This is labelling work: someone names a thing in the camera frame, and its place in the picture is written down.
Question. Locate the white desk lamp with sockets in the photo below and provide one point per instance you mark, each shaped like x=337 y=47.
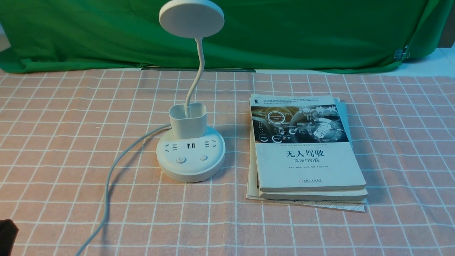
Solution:
x=191 y=151

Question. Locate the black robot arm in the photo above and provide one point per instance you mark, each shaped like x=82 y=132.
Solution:
x=8 y=234

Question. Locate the bottom thin booklet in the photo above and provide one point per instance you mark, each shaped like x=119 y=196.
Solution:
x=330 y=206

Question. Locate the top book self-driving cover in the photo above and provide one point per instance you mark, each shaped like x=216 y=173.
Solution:
x=305 y=160

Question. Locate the green backdrop cloth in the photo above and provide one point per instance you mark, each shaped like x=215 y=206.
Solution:
x=336 y=36

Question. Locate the pink checkered tablecloth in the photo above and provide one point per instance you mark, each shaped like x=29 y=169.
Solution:
x=60 y=133

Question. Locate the metal binder clip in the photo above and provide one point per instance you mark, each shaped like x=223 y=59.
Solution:
x=401 y=54

